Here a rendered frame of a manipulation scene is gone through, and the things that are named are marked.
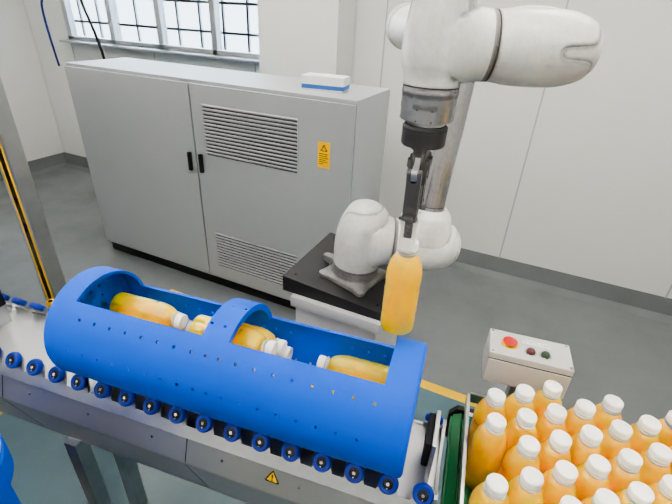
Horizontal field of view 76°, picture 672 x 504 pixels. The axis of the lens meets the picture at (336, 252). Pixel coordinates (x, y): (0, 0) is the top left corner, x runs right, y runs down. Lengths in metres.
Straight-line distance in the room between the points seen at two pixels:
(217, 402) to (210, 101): 2.05
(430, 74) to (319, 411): 0.64
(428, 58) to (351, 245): 0.76
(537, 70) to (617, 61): 2.62
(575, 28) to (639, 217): 2.91
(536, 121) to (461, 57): 2.69
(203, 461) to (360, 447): 0.45
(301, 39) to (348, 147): 1.34
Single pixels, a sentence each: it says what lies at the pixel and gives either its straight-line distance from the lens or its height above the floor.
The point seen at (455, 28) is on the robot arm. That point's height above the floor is 1.82.
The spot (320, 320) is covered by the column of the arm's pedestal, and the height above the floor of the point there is 0.93.
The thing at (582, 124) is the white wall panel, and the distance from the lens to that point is 3.39.
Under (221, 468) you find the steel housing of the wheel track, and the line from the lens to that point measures 1.20.
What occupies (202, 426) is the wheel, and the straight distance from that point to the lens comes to 1.15.
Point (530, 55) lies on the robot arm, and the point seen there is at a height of 1.80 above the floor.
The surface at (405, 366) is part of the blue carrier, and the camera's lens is 0.89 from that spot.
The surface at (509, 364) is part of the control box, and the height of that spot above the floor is 1.07.
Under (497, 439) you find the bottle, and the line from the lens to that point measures 1.04.
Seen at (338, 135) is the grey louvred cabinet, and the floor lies 1.27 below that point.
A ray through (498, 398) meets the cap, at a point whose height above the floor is 1.11.
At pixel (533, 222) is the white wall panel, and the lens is 3.59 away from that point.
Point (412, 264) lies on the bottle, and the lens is 0.83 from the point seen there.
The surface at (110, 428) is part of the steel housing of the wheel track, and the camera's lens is 1.35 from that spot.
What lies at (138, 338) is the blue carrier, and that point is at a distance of 1.07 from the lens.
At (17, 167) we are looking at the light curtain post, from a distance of 1.81.
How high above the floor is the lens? 1.84
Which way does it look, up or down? 29 degrees down
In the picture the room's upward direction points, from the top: 3 degrees clockwise
